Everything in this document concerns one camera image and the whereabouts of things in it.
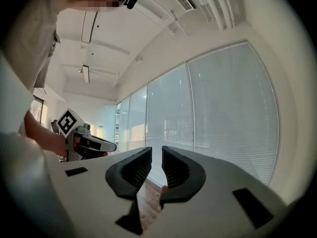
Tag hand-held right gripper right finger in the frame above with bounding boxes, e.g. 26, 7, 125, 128
148, 146, 290, 238

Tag person's t-shirt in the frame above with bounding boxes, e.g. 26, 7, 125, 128
0, 0, 61, 133

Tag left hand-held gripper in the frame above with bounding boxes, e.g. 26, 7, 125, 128
56, 109, 116, 162

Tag small ceiling bracket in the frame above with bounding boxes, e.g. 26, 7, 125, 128
167, 8, 180, 34

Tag person's left hand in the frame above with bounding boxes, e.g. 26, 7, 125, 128
73, 136, 82, 153

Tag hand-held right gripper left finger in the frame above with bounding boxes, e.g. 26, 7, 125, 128
48, 147, 153, 238

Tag white ceiling pipes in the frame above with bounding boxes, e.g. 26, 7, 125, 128
198, 0, 236, 31

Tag long ceiling lamp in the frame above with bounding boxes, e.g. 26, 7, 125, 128
81, 10, 99, 45
81, 64, 90, 84

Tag person's left forearm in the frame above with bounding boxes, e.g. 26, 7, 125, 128
24, 110, 67, 156

